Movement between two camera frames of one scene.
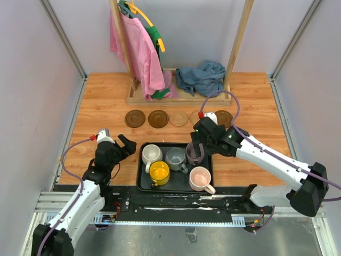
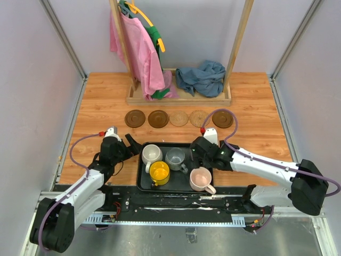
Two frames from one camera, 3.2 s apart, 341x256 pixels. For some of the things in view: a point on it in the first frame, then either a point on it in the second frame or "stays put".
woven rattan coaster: x=179 y=118 stays put
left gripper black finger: x=130 y=148 -> x=136 y=149
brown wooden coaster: x=158 y=119 stays put
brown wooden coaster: x=224 y=117 stays put
